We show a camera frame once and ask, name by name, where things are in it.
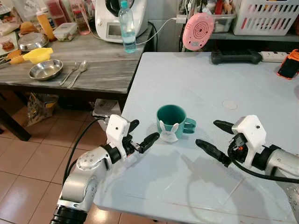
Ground clear storage box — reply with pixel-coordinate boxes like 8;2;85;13
206;13;236;33

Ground orange plastic utensil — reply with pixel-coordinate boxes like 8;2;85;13
7;49;25;65

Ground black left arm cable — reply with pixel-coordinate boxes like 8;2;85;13
62;117;109;187

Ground steel fork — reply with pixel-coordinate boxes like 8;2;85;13
59;62;79;86

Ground clear plastic food container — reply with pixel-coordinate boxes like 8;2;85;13
53;22;78;42

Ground brown bread bun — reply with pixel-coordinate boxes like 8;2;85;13
19;21;39;35

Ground clear water bottle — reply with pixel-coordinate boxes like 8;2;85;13
118;0;137;53

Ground white power strip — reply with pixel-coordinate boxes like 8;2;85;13
259;51;288;63

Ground white kitchen appliance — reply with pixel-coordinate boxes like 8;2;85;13
95;0;149;43

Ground pink round fan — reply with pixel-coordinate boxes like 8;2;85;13
182;13;215;51

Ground clear cup pink base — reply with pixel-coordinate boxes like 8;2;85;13
71;0;92;35

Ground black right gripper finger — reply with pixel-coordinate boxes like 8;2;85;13
214;120;236;135
195;139;231;167

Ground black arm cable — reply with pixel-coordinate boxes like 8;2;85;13
62;117;109;187
230;158;299;184

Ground stainless steel bowl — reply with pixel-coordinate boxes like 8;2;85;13
29;59;64;81

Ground orange squeeze bottle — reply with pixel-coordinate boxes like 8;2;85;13
36;7;57;41

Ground white charging cable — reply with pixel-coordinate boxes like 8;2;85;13
135;18;187;46

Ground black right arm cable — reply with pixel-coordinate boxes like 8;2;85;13
230;158;299;184

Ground green mug with white rabbit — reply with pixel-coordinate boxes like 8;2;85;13
156;104;197;143

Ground yellow plastic funnel bowl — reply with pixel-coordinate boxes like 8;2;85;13
22;47;53;64

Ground steel spoon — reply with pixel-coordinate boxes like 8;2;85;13
67;61;88;89

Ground grey wooden side table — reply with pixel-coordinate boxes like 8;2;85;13
0;21;155;94

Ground patterned bag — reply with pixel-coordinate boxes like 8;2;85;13
27;92;59;126

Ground red container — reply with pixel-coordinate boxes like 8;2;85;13
47;0;68;26

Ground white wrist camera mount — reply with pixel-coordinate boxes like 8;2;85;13
231;115;267;168
106;115;130;158

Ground dark wooden table leg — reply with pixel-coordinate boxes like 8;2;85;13
0;107;32;141

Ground black handle bar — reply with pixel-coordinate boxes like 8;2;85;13
210;49;263;65

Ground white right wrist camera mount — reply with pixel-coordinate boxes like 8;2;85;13
231;115;267;168

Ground orange and black phone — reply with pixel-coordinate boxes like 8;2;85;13
277;49;299;80

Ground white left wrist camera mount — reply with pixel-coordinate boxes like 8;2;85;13
106;115;130;158

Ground white plastic basket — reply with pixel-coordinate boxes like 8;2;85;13
233;0;299;36

